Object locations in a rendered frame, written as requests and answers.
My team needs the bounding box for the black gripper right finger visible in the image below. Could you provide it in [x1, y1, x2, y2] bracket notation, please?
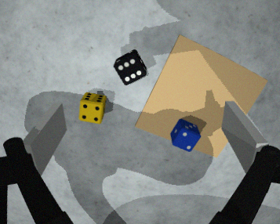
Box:
[209, 101, 280, 224]

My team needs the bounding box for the tan mat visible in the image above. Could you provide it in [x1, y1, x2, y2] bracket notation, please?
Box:
[135, 34, 267, 157]

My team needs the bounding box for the blue die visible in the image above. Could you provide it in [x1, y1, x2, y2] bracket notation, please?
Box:
[170, 119, 201, 152]

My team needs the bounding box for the black die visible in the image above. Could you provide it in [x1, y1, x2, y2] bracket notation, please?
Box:
[114, 49, 147, 85]

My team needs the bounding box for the yellow die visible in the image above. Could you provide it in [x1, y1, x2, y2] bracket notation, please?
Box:
[79, 92, 107, 124]

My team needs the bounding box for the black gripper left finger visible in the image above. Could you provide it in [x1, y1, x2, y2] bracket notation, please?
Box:
[0, 103, 74, 224]

